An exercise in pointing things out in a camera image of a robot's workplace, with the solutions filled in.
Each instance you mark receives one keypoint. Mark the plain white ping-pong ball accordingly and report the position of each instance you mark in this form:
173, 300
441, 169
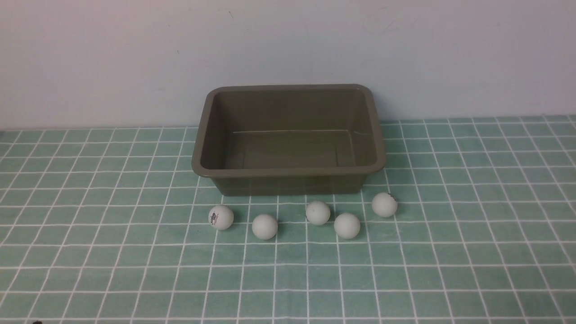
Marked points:
265, 226

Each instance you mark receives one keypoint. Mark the white ball with logo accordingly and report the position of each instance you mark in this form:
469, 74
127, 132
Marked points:
220, 217

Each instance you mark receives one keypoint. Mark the green checkered tablecloth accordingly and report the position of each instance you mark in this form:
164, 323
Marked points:
110, 226

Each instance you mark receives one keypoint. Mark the olive plastic storage bin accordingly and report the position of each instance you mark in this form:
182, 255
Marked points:
289, 140

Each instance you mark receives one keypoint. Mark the white ball with dark mark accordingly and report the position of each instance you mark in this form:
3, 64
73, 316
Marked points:
384, 205

